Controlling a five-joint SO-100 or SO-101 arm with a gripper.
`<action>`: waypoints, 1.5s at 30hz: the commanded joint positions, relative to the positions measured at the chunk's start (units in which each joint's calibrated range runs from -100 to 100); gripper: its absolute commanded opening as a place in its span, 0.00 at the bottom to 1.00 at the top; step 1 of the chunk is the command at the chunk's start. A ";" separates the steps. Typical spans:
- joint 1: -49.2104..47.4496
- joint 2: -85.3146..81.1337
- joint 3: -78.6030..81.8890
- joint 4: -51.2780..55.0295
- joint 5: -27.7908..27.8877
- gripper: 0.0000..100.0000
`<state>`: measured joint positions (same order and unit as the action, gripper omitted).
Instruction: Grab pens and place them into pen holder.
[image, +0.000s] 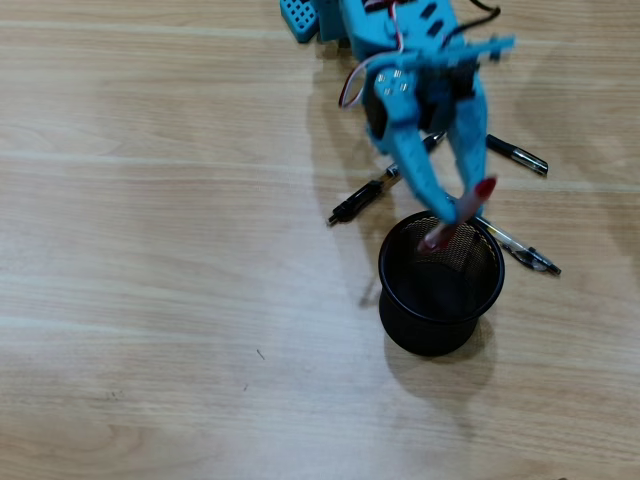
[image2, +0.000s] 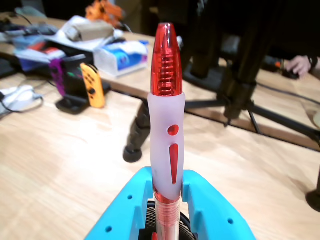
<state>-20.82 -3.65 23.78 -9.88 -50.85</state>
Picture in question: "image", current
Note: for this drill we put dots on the black retractable pen with label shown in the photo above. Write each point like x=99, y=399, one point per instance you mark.
x=357, y=200

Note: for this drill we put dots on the red retractable pen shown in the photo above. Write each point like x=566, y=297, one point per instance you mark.
x=470, y=202

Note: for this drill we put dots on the black mesh pen holder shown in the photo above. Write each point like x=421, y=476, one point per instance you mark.
x=430, y=335

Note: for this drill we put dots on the grey clear retractable pen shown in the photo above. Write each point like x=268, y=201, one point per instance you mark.
x=525, y=252

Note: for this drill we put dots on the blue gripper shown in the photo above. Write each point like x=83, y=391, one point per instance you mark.
x=400, y=107

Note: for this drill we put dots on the clear capped pen black grip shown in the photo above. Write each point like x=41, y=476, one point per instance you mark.
x=520, y=157

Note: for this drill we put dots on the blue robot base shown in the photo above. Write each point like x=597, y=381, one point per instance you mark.
x=300, y=20

